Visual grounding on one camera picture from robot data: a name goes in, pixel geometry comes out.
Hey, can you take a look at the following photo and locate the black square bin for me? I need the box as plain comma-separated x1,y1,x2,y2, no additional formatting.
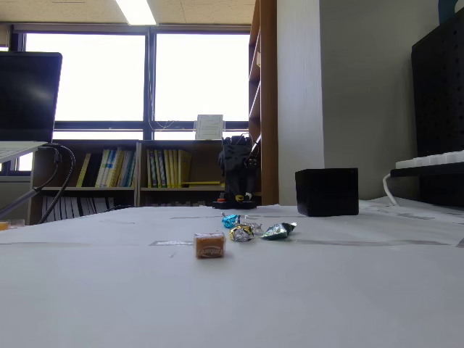
294,167,360,218

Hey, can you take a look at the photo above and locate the blue wrapped candy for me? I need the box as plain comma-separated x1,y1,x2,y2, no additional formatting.
220,212,241,230

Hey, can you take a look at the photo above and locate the gold wrapped candy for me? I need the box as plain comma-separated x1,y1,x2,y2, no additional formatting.
228,222,264,243

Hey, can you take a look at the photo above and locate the flat yellow book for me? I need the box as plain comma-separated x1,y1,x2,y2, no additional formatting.
181,181,222,189

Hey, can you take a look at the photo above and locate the green silver candy packet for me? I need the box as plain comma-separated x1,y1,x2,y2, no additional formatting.
259,221,298,241

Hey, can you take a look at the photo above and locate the brown caramel candy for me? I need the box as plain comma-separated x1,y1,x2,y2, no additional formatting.
193,231,227,259

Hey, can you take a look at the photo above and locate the white paper sign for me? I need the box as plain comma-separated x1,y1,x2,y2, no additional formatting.
194,114,225,141

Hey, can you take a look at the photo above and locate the low wooden bookcase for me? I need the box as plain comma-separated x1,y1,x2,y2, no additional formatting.
28,139,141,225
136,139,228,207

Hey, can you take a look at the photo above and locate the blue green book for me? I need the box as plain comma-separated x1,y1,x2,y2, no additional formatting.
120,150,137,189

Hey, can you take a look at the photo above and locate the white paper cover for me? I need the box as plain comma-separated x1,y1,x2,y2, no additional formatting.
0,197,464,348

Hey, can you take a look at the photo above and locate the tall wooden bookshelf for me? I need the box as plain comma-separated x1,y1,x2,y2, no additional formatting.
248,0,279,206

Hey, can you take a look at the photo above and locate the blue white book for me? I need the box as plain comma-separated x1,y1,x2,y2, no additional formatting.
104,148,120,189

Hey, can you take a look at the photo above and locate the white yellow book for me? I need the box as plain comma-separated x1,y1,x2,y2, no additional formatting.
95,149,111,189

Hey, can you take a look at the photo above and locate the black binder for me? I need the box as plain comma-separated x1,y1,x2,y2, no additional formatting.
85,152,104,189

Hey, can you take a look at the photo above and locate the thin yellow book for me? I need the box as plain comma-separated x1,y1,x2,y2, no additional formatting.
76,152,92,189

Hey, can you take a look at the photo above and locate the white power strip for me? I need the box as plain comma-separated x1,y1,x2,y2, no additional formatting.
394,149,464,170

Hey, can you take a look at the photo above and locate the ceiling light panel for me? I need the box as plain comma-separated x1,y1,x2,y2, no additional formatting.
115,0,159,26

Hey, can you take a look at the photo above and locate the black pegboard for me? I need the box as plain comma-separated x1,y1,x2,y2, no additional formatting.
411,9,464,208

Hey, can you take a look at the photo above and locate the laptop with dark screen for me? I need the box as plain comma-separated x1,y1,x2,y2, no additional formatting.
0,51,63,164

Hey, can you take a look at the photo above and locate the white power cable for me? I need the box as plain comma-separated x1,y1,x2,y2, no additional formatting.
382,172,400,207

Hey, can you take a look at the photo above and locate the dark window frame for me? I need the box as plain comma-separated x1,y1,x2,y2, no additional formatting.
0,23,252,143

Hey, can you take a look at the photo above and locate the black laptop cable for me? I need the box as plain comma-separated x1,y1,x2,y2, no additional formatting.
36,143,77,225

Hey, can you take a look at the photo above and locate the dark shelf rail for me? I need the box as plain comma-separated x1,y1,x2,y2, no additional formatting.
389,163,464,178

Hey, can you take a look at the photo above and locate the grey cable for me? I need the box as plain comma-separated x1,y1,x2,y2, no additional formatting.
0,148,61,218

